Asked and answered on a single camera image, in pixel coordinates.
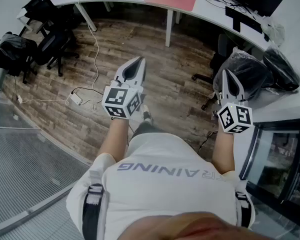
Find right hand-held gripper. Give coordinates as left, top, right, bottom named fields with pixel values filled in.
left=214, top=69, right=254, bottom=135

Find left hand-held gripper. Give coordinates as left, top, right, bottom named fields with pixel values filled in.
left=101, top=56, right=147, bottom=121

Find person's left forearm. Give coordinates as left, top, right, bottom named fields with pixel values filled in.
left=97, top=117, right=130, bottom=160

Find person's right forearm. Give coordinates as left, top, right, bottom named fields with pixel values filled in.
left=211, top=130, right=236, bottom=175

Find plastic-wrapped black chair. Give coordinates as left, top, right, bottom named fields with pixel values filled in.
left=261, top=46, right=300, bottom=95
left=191, top=46, right=275, bottom=111

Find black office chair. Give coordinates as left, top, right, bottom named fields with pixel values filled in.
left=36, top=28, right=80, bottom=78
left=209, top=32, right=235, bottom=70
left=21, top=0, right=75, bottom=35

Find person's white shoe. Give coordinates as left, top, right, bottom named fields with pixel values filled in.
left=140, top=104, right=154, bottom=125

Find person's black trouser leg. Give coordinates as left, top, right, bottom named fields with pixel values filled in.
left=131, top=120, right=167, bottom=138

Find white power strip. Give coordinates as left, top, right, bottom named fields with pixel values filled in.
left=69, top=89, right=84, bottom=107

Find black phone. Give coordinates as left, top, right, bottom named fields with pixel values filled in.
left=232, top=16, right=242, bottom=33

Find white plastic bag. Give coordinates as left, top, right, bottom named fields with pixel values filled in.
left=260, top=15, right=286, bottom=47

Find glass-door cabinet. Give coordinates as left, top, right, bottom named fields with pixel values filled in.
left=239, top=118, right=300, bottom=232

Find person's white shirt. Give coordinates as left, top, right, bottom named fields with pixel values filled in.
left=66, top=132, right=256, bottom=240

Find person's face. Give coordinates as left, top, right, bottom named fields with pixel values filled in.
left=121, top=210, right=277, bottom=240

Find black floor cable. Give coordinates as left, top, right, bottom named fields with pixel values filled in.
left=71, top=86, right=105, bottom=98

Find black desk cables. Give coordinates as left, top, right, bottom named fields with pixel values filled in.
left=199, top=0, right=262, bottom=20

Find thin white cable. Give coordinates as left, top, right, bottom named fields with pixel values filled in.
left=21, top=96, right=71, bottom=107

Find black shoulder strap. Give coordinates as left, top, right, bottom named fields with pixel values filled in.
left=81, top=183, right=109, bottom=240
left=235, top=190, right=254, bottom=229

